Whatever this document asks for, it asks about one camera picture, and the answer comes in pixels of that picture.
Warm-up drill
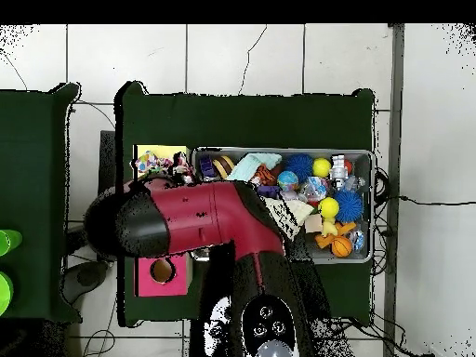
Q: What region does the clear mesh bin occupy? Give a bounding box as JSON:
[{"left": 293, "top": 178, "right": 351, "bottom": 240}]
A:
[{"left": 191, "top": 147, "right": 375, "bottom": 264}]

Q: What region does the wooden box with three holes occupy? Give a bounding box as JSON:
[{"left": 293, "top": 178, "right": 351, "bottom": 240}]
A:
[{"left": 133, "top": 143, "right": 194, "bottom": 298}]

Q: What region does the mint green cloth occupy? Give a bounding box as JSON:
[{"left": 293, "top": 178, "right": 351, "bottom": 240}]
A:
[{"left": 226, "top": 152, "right": 284, "bottom": 183}]

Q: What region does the blue globe ball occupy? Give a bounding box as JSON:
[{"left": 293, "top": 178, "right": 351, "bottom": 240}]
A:
[{"left": 277, "top": 169, "right": 299, "bottom": 191}]

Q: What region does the cream ribbed cloth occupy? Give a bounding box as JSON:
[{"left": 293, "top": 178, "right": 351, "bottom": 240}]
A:
[{"left": 264, "top": 196, "right": 315, "bottom": 239}]

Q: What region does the blue spiky rubber ball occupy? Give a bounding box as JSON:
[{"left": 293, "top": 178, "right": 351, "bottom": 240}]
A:
[
  {"left": 331, "top": 189, "right": 364, "bottom": 223},
  {"left": 284, "top": 153, "right": 314, "bottom": 184}
]

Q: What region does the yellow foam ball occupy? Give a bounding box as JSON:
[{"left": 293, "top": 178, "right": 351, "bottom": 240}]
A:
[
  {"left": 317, "top": 196, "right": 340, "bottom": 219},
  {"left": 311, "top": 157, "right": 333, "bottom": 179}
]

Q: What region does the white toy robot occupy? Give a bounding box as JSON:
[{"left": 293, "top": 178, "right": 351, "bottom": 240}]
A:
[{"left": 328, "top": 153, "right": 352, "bottom": 191}]

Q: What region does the orange toy basketball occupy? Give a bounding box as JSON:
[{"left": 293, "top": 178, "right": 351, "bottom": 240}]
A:
[{"left": 330, "top": 235, "right": 353, "bottom": 258}]

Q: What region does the grey rounded object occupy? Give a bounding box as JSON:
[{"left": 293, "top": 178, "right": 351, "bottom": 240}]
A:
[{"left": 60, "top": 259, "right": 110, "bottom": 303}]

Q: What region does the dark green side table cloth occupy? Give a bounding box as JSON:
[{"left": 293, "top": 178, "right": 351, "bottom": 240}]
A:
[{"left": 0, "top": 83, "right": 82, "bottom": 323}]

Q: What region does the green plastic cup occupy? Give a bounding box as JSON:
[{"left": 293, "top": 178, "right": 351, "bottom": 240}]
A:
[{"left": 0, "top": 229, "right": 23, "bottom": 258}]

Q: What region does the green round plastic object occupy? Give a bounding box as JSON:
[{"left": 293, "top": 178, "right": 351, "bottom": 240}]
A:
[{"left": 0, "top": 271, "right": 15, "bottom": 317}]

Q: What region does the long black floor cable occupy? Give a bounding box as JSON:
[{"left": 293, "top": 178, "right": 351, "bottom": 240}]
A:
[{"left": 386, "top": 194, "right": 476, "bottom": 206}]

